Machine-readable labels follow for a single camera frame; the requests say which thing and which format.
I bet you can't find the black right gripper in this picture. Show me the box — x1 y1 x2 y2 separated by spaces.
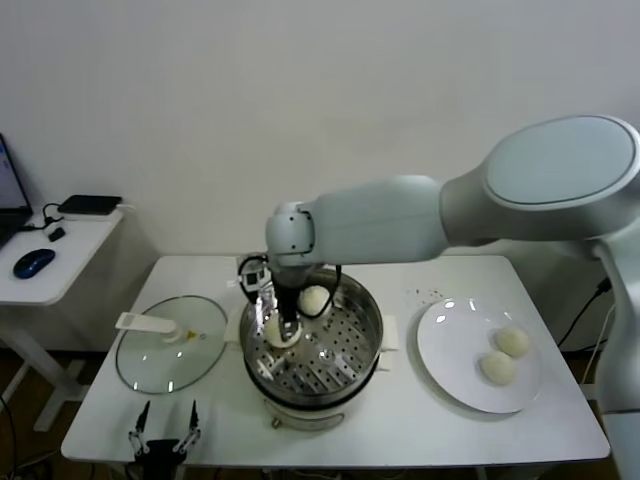
272 269 307 346

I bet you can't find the black cable with adapter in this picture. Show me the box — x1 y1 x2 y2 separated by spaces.
557 277 619 349

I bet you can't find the black laptop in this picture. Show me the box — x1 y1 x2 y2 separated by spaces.
0 133 35 251

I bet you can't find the glass lid white handle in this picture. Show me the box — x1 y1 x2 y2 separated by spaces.
115 295 227 396

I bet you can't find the blue computer mouse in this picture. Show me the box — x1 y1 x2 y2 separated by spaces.
13 248 57 280

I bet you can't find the white table foot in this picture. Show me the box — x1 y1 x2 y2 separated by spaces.
582 357 607 401

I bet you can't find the flat black box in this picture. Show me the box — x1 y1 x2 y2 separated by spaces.
57 195 123 217

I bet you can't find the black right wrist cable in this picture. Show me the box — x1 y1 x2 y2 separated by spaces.
238 254 344 307

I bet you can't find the white hanging cable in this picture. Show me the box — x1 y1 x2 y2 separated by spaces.
582 304 619 386

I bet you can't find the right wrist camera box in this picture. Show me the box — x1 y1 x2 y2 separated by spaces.
237 267 274 294

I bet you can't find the stainless steel steamer basket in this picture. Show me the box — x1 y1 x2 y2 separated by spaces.
222 267 401 397

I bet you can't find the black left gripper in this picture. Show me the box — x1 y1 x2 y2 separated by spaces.
128 398 202 480

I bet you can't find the white electric cooker pot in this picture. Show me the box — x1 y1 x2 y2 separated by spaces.
244 344 396 434

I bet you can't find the white side desk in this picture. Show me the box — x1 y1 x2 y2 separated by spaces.
0 209 126 434

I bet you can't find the thin black desk cable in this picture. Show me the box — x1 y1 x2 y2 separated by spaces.
19 202 64 235

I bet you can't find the white steamed baozi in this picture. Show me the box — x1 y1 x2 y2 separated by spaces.
494 324 530 359
263 313 304 350
298 284 332 319
478 351 517 387

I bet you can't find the white round plate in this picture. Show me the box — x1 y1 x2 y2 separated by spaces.
407 298 546 415

